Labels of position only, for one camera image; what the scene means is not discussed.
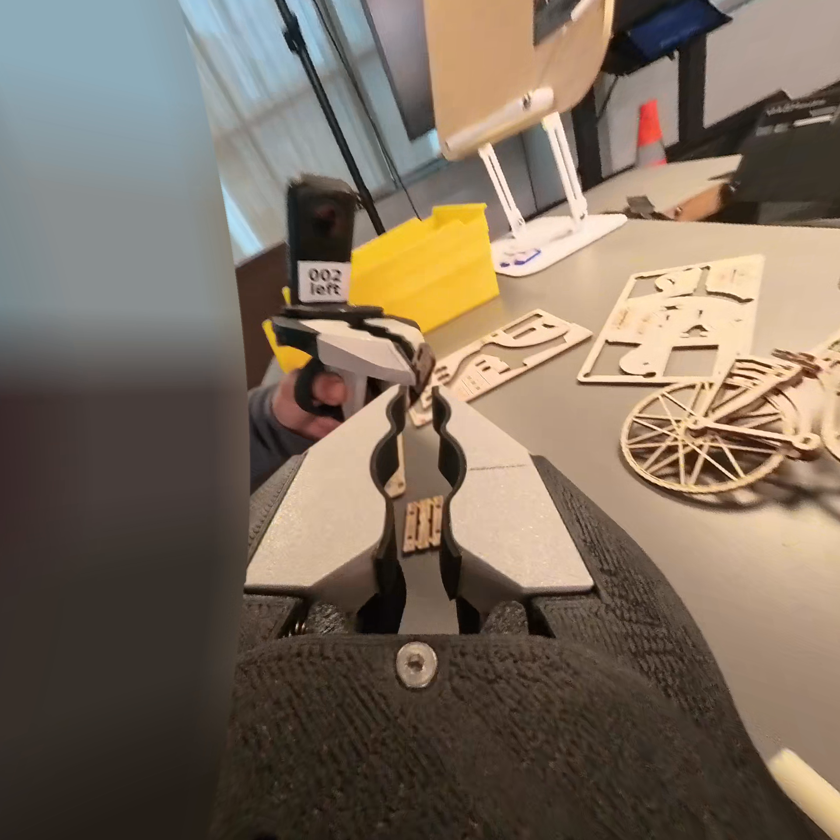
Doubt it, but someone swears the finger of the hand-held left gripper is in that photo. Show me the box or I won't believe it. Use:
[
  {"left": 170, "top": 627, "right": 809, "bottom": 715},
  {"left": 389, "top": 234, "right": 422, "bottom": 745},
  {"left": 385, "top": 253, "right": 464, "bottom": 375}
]
[
  {"left": 295, "top": 312, "right": 429, "bottom": 361},
  {"left": 315, "top": 327, "right": 421, "bottom": 388}
]

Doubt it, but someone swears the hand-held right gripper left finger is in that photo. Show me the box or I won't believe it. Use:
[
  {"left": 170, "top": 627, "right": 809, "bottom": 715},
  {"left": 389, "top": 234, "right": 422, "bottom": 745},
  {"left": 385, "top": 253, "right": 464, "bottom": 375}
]
[{"left": 244, "top": 386, "right": 405, "bottom": 631}]

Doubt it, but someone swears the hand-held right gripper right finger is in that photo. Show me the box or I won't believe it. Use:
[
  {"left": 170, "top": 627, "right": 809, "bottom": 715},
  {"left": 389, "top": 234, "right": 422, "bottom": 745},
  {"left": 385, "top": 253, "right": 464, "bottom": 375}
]
[{"left": 432, "top": 386, "right": 595, "bottom": 632}]

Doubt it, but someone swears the small wooden part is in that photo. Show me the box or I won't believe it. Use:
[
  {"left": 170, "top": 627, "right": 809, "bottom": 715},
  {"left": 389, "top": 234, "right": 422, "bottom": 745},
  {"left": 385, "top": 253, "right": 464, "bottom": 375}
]
[{"left": 412, "top": 343, "right": 438, "bottom": 403}]

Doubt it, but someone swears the person's left forearm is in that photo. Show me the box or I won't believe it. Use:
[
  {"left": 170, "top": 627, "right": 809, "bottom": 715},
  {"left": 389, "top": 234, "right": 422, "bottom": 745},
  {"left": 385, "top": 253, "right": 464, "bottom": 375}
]
[{"left": 246, "top": 386, "right": 316, "bottom": 494}]

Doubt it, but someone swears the laser-cut wooden parts sheet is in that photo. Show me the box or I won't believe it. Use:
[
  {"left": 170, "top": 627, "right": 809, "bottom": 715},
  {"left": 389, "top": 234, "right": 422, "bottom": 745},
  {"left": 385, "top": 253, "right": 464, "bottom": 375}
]
[
  {"left": 577, "top": 255, "right": 765, "bottom": 385},
  {"left": 433, "top": 308, "right": 592, "bottom": 403},
  {"left": 384, "top": 391, "right": 437, "bottom": 497}
]

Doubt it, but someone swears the wooden bicycle model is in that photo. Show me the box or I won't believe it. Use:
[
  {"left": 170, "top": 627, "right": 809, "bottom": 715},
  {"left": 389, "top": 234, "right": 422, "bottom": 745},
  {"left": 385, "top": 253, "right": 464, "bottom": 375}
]
[{"left": 620, "top": 331, "right": 840, "bottom": 494}]

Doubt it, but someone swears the person's left hand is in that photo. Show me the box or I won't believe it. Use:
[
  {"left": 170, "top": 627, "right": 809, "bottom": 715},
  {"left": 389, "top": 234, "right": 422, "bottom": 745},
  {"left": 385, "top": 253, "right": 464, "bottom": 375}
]
[{"left": 272, "top": 377, "right": 347, "bottom": 442}]

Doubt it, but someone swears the yellow storage bin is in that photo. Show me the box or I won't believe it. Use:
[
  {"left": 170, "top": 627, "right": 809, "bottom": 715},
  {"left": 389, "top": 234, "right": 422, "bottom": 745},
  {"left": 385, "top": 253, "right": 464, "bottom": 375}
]
[{"left": 262, "top": 202, "right": 501, "bottom": 375}]

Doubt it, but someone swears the slotted wooden plank part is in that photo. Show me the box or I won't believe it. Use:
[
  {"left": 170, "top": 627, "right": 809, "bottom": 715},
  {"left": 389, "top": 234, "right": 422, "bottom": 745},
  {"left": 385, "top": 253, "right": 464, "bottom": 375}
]
[{"left": 402, "top": 497, "right": 446, "bottom": 559}]

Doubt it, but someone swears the black tripod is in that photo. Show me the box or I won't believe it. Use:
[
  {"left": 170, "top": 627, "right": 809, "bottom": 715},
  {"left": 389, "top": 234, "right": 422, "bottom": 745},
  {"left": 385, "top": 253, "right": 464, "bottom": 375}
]
[{"left": 272, "top": 0, "right": 395, "bottom": 234}]

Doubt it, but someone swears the black screen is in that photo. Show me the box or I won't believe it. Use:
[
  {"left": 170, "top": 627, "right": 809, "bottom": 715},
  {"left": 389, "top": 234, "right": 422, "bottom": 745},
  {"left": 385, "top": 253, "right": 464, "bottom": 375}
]
[{"left": 364, "top": 0, "right": 439, "bottom": 142}]

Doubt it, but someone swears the white folding stand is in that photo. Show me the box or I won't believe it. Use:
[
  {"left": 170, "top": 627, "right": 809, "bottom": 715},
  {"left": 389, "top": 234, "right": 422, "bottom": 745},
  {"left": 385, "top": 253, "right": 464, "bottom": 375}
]
[{"left": 441, "top": 85, "right": 629, "bottom": 278}]

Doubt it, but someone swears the pale wooden board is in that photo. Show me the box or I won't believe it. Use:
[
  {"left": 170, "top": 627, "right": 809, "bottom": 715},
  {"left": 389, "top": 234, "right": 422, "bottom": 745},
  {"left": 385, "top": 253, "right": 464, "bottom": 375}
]
[{"left": 423, "top": 0, "right": 618, "bottom": 161}]

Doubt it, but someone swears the orange traffic cone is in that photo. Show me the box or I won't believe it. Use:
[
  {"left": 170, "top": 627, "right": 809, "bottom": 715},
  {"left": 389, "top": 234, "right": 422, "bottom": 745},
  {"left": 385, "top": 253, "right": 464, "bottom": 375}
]
[{"left": 635, "top": 98, "right": 669, "bottom": 168}]

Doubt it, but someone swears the pale wax stick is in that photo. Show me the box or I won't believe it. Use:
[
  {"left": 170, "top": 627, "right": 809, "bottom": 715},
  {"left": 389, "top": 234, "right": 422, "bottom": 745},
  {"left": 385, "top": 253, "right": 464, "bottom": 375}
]
[{"left": 766, "top": 748, "right": 840, "bottom": 840}]

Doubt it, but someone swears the blue panel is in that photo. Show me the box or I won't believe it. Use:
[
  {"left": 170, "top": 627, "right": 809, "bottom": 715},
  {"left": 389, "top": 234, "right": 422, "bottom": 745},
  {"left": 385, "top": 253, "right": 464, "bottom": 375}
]
[{"left": 617, "top": 0, "right": 732, "bottom": 60}]

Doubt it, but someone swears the black case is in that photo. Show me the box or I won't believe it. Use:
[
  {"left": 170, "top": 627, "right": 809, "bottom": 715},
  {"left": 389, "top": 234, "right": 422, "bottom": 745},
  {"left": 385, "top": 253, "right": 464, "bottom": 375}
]
[{"left": 727, "top": 92, "right": 840, "bottom": 224}]

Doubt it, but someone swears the black desk frame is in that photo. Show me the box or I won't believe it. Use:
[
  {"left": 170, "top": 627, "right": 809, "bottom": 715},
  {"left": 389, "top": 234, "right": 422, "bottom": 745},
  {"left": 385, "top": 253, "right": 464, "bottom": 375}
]
[{"left": 571, "top": 33, "right": 710, "bottom": 191}]

